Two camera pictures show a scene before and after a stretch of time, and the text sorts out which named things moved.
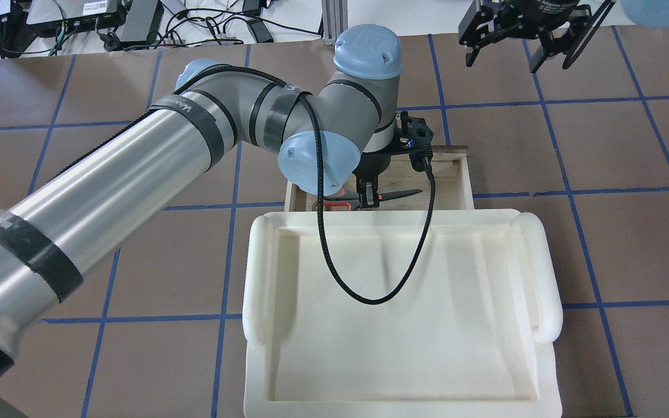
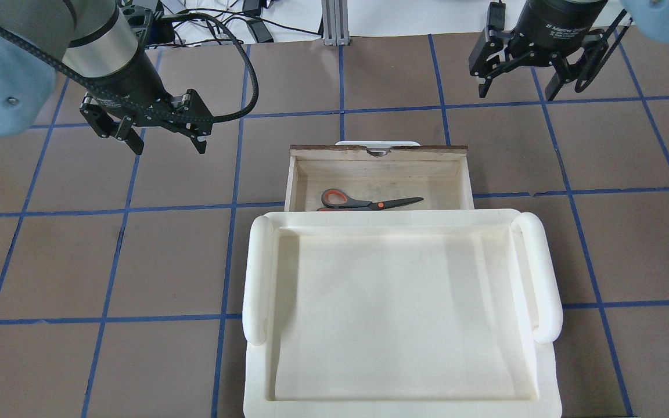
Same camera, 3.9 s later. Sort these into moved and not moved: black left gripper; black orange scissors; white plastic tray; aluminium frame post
Moved: black orange scissors; black left gripper
Not moved: white plastic tray; aluminium frame post
